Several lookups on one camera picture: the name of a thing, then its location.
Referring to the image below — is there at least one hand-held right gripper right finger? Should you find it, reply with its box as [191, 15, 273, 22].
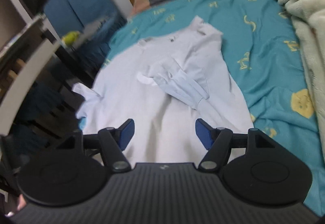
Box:
[195, 119, 277, 172]

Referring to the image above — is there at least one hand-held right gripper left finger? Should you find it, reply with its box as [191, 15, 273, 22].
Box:
[56, 119, 135, 172]

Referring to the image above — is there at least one white shirt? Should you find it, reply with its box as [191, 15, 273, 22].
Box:
[72, 16, 254, 163]

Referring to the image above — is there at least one teal printed bedsheet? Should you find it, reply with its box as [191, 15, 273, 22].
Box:
[102, 0, 325, 217]

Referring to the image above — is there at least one grey cloth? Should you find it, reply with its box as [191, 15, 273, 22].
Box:
[81, 14, 121, 41]

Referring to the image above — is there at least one green plush toy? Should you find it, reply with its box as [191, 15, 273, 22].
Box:
[62, 31, 82, 44]

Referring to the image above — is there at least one dark table with white edge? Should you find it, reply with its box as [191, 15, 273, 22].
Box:
[0, 14, 84, 138]

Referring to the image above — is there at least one green printed fleece blanket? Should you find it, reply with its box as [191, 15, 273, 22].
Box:
[254, 0, 325, 123]

